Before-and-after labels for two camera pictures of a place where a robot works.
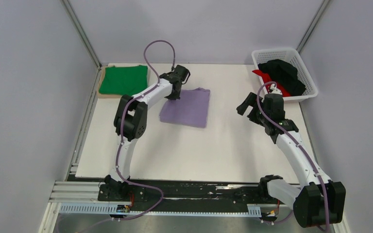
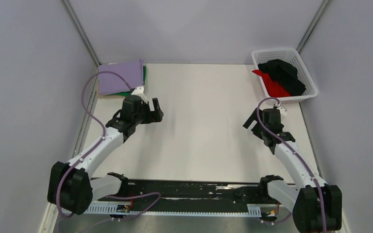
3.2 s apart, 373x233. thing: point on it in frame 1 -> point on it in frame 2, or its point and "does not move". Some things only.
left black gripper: (173, 97) -> (155, 115)
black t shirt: (285, 74) does not move
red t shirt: (266, 80) does not move
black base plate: (193, 196) does not move
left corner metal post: (80, 33) does not move
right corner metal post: (311, 26) does not move
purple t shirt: (191, 109) -> (132, 72)
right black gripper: (250, 100) -> (253, 116)
